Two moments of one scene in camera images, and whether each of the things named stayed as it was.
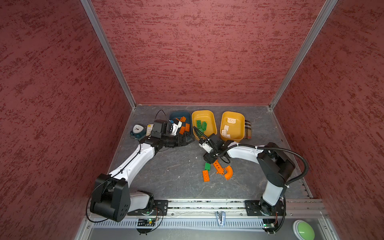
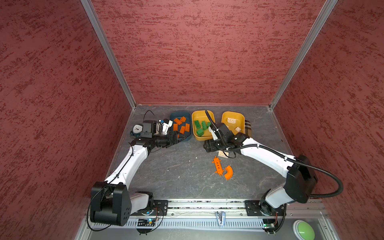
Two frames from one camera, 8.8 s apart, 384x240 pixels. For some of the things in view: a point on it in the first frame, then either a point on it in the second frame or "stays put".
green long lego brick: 204,126 stays put
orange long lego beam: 219,170 stays put
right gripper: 208,159 -> 210,145
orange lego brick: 182,130 stays put
